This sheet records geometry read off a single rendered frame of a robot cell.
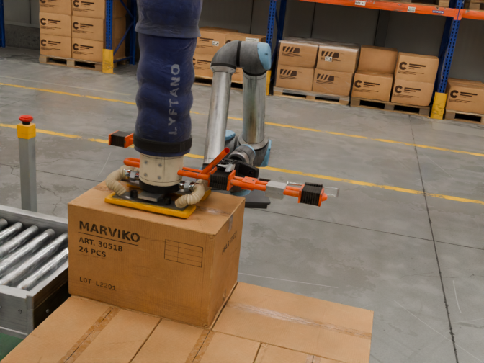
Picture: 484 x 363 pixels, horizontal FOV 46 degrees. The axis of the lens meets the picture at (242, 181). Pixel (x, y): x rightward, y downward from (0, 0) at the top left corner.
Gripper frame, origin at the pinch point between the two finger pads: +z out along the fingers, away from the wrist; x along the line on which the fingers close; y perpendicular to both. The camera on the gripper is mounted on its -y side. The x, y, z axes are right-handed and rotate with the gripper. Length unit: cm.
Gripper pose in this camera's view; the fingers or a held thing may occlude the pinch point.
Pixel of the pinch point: (227, 178)
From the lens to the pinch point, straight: 221.6
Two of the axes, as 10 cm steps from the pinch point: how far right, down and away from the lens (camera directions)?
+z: -2.6, 3.1, -9.1
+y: -9.6, -1.7, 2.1
